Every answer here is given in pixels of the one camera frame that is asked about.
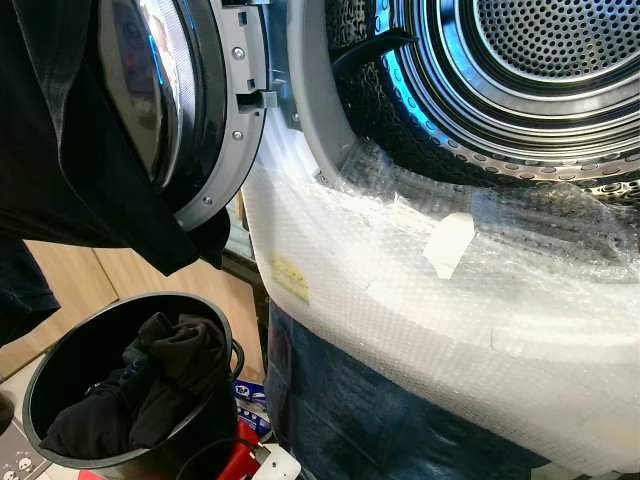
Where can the perforated steel washer drum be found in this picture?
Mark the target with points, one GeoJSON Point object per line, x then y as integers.
{"type": "Point", "coordinates": [520, 90]}

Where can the yellow sticker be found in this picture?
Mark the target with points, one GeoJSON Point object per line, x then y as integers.
{"type": "Point", "coordinates": [290, 280]}

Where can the person in dark clothes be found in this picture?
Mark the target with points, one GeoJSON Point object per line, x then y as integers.
{"type": "Point", "coordinates": [22, 290]}

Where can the washer door with glass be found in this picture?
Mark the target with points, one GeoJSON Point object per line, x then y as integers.
{"type": "Point", "coordinates": [210, 90]}

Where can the white tape piece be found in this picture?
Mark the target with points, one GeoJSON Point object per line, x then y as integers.
{"type": "Point", "coordinates": [448, 245]}

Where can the blue and white package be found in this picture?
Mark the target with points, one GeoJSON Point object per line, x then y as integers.
{"type": "Point", "coordinates": [252, 405]}

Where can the black clothes pile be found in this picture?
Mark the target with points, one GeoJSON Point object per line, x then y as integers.
{"type": "Point", "coordinates": [150, 390]}

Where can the white plastic item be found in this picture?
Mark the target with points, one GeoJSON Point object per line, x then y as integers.
{"type": "Point", "coordinates": [275, 465]}

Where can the grey power strip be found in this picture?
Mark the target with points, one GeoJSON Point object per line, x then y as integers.
{"type": "Point", "coordinates": [18, 462]}

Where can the black garment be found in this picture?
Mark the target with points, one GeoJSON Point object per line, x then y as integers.
{"type": "Point", "coordinates": [60, 120]}

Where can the black round bucket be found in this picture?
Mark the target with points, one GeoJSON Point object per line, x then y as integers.
{"type": "Point", "coordinates": [70, 360]}

